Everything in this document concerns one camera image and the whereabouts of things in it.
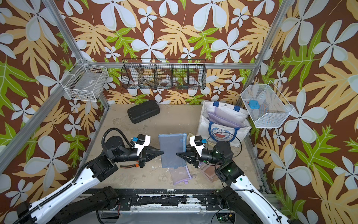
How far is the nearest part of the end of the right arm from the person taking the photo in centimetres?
51

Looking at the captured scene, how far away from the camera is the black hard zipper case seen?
1.08m

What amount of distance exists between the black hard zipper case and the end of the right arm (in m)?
0.58

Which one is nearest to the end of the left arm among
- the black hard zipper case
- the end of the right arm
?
the end of the right arm

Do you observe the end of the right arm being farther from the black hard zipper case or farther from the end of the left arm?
the black hard zipper case
